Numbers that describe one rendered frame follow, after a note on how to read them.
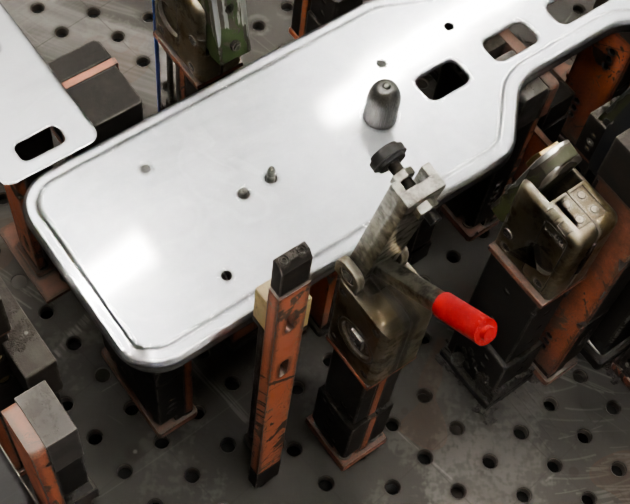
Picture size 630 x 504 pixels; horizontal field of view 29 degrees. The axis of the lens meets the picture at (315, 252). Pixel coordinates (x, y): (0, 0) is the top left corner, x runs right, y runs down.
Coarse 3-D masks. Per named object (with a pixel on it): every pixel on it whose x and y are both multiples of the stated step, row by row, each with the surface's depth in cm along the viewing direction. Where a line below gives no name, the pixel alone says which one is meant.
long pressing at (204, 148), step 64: (384, 0) 120; (448, 0) 120; (512, 0) 121; (256, 64) 115; (320, 64) 115; (512, 64) 117; (128, 128) 111; (192, 128) 111; (256, 128) 111; (320, 128) 112; (448, 128) 113; (512, 128) 113; (64, 192) 107; (128, 192) 107; (192, 192) 108; (256, 192) 108; (320, 192) 109; (384, 192) 109; (448, 192) 110; (64, 256) 104; (128, 256) 104; (192, 256) 105; (256, 256) 105; (320, 256) 105; (128, 320) 101; (192, 320) 102
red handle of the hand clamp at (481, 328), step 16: (384, 272) 96; (400, 272) 95; (400, 288) 95; (416, 288) 93; (432, 288) 92; (432, 304) 91; (448, 304) 90; (464, 304) 89; (448, 320) 89; (464, 320) 88; (480, 320) 87; (480, 336) 87
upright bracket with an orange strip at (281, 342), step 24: (288, 264) 83; (288, 288) 86; (288, 312) 89; (264, 336) 94; (288, 336) 94; (264, 360) 97; (288, 360) 98; (264, 384) 101; (288, 384) 104; (264, 408) 105; (288, 408) 110; (264, 432) 111; (264, 456) 118; (264, 480) 125
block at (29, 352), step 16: (0, 288) 102; (16, 304) 101; (16, 320) 100; (16, 336) 100; (32, 336) 100; (16, 352) 99; (32, 352) 99; (48, 352) 99; (16, 368) 99; (32, 368) 98; (48, 368) 99; (32, 384) 100; (48, 384) 102
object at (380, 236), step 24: (384, 168) 86; (408, 168) 86; (432, 168) 85; (408, 192) 84; (432, 192) 84; (384, 216) 88; (408, 216) 86; (432, 216) 85; (360, 240) 94; (384, 240) 90; (408, 240) 95; (360, 264) 96
